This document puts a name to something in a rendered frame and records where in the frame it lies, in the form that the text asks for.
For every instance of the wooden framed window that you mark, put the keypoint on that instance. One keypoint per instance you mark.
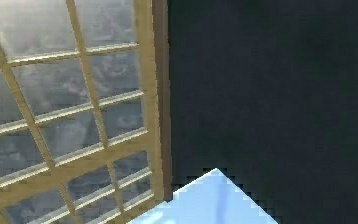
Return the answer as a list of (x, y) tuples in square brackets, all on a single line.
[(87, 110)]

